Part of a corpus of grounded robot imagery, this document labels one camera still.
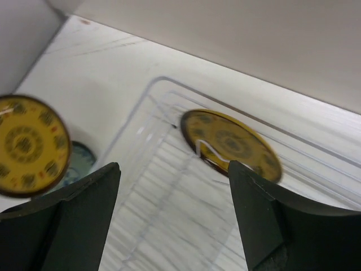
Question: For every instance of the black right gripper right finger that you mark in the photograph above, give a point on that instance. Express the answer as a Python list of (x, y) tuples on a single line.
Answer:
[(282, 230)]

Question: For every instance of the teal blue patterned plate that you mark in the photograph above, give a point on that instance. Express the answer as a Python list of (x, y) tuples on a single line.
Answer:
[(81, 161)]

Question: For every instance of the yellow patterned plate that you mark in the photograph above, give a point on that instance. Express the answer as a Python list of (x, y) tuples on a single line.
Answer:
[(218, 138), (35, 147)]

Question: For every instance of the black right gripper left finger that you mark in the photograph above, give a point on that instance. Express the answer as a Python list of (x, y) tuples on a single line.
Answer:
[(63, 230)]

